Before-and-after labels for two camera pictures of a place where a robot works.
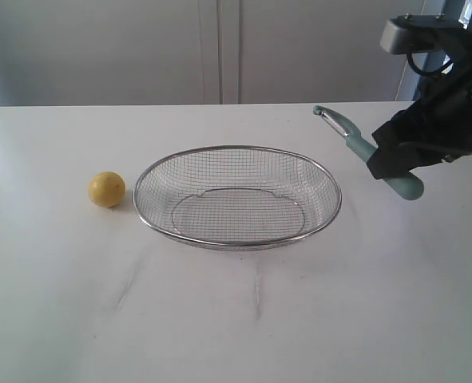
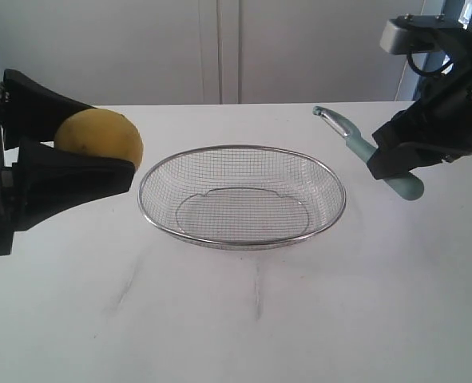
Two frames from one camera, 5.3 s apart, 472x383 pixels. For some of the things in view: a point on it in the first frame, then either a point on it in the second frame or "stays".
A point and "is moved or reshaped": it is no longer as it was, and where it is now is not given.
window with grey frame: (410, 81) stays
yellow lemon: (107, 189) is moved or reshaped
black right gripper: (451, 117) stays
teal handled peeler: (406, 187) stays
